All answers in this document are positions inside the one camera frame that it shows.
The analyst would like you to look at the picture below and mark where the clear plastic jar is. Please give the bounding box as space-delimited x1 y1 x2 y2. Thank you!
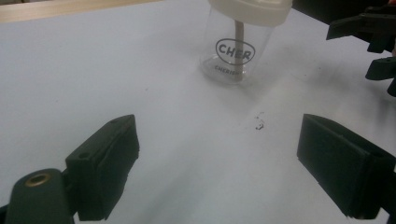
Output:
200 7 276 86

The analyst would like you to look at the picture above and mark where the white table cover board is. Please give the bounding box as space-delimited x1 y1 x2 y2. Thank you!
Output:
0 0 396 224

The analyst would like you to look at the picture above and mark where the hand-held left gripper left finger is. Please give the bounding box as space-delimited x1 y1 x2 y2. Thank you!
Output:
64 114 140 222

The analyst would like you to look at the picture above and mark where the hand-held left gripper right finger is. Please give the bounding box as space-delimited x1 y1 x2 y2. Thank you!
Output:
296 113 396 220

